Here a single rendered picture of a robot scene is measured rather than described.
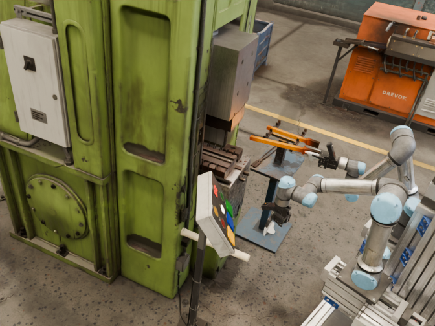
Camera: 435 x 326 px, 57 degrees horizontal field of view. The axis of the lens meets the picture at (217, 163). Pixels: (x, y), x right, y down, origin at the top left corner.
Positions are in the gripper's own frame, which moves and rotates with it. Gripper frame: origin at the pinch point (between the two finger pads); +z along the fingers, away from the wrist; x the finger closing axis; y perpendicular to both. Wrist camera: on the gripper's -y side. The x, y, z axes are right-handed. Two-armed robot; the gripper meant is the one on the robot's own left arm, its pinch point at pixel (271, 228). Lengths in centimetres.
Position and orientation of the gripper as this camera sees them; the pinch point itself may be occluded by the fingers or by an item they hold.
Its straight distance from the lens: 220.7
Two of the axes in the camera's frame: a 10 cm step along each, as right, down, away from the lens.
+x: 6.8, -3.7, 6.4
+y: 7.3, 4.6, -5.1
